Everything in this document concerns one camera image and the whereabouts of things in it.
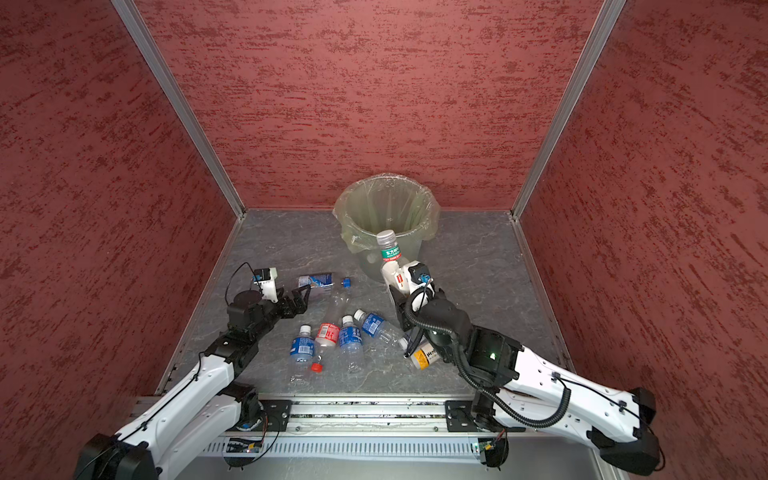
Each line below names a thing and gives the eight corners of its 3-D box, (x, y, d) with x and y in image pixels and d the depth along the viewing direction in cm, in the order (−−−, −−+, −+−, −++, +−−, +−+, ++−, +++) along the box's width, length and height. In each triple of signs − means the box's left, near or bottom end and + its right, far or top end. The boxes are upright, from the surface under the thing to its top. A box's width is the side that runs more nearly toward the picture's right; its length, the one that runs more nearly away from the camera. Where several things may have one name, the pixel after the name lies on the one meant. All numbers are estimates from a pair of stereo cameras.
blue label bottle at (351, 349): (342, 375, 82) (339, 369, 78) (341, 323, 92) (339, 315, 88) (365, 372, 83) (363, 366, 78) (362, 321, 93) (361, 312, 88)
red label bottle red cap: (307, 370, 83) (303, 365, 79) (333, 302, 96) (330, 295, 92) (328, 375, 82) (324, 370, 78) (351, 306, 96) (349, 298, 91)
